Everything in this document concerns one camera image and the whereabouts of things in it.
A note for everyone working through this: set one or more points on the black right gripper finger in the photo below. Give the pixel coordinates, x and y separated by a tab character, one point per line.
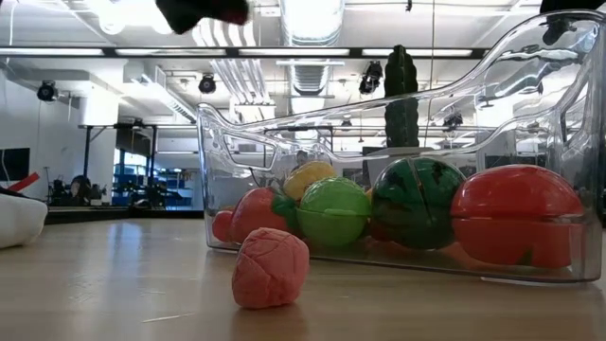
568	5

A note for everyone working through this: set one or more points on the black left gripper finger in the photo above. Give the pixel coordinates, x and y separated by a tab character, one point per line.
203	12

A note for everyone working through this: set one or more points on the clear plastic container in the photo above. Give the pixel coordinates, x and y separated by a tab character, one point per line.
521	95

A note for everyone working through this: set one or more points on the yellow toy fruit green top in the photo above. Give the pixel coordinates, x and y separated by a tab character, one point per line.
308	177

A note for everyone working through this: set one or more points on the large red toy strawberry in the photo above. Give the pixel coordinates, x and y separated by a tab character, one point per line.
255	213

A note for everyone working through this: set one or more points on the red toy apple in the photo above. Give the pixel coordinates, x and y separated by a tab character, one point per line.
516	213

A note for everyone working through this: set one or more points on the green toy lime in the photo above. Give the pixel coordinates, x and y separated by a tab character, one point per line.
333	213

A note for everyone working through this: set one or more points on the green striped toy watermelon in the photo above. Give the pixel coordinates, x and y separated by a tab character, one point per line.
416	203

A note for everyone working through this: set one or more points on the pink lumpy toy fruit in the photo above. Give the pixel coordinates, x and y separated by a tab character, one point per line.
270	270

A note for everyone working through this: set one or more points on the black ceiling spotlight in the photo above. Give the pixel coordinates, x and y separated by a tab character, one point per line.
47	91
371	78
207	84

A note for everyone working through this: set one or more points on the black background rack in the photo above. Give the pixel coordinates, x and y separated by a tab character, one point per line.
137	137

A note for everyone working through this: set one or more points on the green artificial cactus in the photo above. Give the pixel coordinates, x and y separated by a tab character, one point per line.
401	95

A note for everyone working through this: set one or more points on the white folded towel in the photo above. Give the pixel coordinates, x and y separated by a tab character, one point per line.
19	220

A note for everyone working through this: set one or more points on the silver ventilation duct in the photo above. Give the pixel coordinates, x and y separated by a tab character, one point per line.
312	23

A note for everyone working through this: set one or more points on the black wall screen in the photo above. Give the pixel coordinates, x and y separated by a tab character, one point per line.
14	164

